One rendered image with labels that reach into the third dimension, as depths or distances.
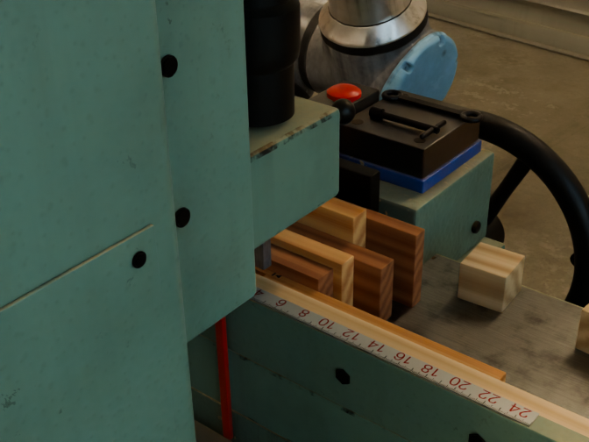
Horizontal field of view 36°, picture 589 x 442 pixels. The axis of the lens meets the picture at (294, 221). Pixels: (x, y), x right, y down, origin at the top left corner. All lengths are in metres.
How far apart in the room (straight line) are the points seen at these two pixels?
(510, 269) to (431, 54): 0.60
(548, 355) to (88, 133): 0.43
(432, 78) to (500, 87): 2.29
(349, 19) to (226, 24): 0.77
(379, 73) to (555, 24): 2.78
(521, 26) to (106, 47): 3.76
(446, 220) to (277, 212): 0.22
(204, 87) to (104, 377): 0.15
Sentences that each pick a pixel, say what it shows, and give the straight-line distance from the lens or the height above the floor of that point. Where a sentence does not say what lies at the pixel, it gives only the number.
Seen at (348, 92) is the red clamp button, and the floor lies 1.02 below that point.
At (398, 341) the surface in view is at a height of 0.95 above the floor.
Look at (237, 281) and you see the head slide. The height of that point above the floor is 1.02.
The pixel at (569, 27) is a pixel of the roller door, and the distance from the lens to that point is 3.98.
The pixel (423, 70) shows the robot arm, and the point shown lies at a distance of 1.28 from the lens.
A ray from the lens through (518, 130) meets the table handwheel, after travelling 0.92.
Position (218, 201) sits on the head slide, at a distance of 0.51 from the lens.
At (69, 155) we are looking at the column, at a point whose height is 1.17.
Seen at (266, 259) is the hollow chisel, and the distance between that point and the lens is 0.68.
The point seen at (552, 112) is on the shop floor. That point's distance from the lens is 3.40.
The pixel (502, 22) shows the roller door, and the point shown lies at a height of 0.06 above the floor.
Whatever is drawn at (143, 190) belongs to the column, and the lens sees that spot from 0.40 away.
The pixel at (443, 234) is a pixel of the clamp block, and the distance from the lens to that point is 0.80.
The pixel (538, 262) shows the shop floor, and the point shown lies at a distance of 2.51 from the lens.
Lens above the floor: 1.33
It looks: 30 degrees down
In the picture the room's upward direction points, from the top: 1 degrees counter-clockwise
